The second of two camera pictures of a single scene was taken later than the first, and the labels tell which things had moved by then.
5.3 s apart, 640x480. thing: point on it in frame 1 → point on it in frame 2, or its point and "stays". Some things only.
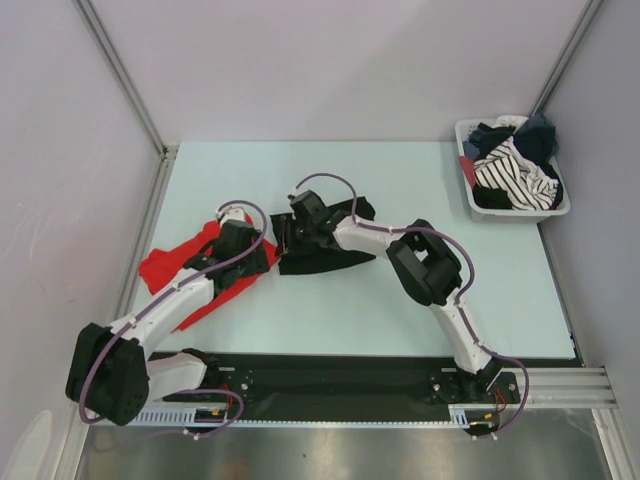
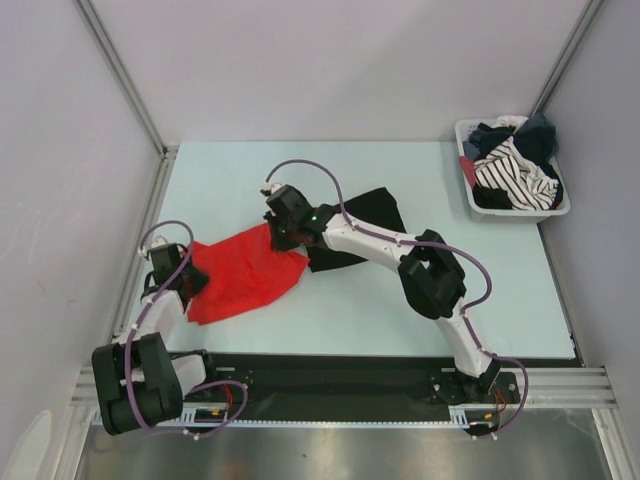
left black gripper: (258, 262) → (201, 279)
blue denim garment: (535, 137) stays
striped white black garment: (507, 168) stays
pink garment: (468, 166) stays
